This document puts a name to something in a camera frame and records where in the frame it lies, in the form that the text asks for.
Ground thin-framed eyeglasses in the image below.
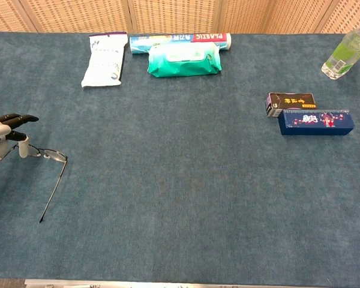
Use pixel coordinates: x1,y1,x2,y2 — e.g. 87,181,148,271
0,143,69,224

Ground white plastic pouch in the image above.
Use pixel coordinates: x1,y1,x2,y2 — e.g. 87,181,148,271
80,31,128,88

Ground blue felt table cover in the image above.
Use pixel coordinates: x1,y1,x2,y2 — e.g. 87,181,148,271
0,31,360,287

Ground green wet wipes pack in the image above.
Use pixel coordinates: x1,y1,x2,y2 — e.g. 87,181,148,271
146,41,223,79

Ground plastic wrap roll box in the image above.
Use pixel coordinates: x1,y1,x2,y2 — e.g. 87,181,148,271
129,32,232,56

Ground woven rattan folding screen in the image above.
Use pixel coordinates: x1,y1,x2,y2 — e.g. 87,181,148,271
0,0,360,35

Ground black box with gold text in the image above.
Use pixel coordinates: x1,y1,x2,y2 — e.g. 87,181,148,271
265,92,318,118

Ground dark blue illustrated box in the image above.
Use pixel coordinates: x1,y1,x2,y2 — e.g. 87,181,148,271
277,109,356,136

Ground clear bottle with green label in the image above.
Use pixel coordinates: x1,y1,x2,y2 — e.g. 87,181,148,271
321,16,360,80

